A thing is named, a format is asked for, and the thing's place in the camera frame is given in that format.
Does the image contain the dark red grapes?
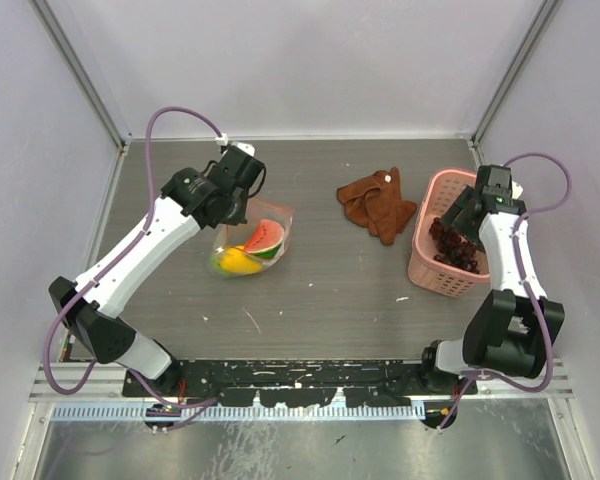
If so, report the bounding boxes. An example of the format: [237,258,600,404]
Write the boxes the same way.
[429,217,480,274]

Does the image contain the red watermelon slice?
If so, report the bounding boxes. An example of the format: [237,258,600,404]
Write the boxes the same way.
[243,219,285,260]

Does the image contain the clear orange zip bag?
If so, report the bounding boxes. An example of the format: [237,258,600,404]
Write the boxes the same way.
[210,197,295,278]

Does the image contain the yellow lemon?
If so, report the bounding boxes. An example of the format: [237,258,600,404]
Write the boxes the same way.
[218,245,262,275]

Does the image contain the green bumpy fruit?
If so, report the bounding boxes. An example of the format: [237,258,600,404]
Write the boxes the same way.
[210,253,223,274]

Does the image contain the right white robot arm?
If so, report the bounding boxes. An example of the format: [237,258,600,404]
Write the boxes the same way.
[408,165,565,394]

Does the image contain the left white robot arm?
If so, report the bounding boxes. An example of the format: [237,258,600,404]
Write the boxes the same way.
[49,142,266,396]

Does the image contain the pink plastic basket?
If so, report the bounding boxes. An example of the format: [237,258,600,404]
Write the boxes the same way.
[407,168,490,298]

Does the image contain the brown cloth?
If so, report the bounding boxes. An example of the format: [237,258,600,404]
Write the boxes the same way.
[336,167,418,246]

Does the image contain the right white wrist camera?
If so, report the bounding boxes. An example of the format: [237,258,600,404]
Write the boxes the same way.
[512,181,524,199]

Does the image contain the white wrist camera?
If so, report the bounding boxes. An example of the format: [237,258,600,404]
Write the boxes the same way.
[215,132,255,157]
[512,181,524,199]

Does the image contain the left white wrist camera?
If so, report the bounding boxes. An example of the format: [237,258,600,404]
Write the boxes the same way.
[215,132,255,157]

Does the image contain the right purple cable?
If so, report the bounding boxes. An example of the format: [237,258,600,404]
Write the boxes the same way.
[439,152,575,431]

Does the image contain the left aluminium frame post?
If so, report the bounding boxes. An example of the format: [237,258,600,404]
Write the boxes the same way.
[29,0,131,151]

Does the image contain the aluminium frame post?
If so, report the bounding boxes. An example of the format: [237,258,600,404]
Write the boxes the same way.
[29,0,131,151]
[470,0,563,149]

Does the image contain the aluminium front rail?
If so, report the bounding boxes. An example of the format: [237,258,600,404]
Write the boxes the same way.
[30,360,574,401]

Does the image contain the right aluminium frame post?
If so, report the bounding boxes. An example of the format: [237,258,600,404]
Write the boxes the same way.
[470,0,563,149]

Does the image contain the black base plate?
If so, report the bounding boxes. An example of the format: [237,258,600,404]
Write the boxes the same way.
[149,360,466,408]

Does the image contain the white slotted cable duct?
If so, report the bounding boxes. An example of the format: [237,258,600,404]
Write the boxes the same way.
[50,401,426,423]

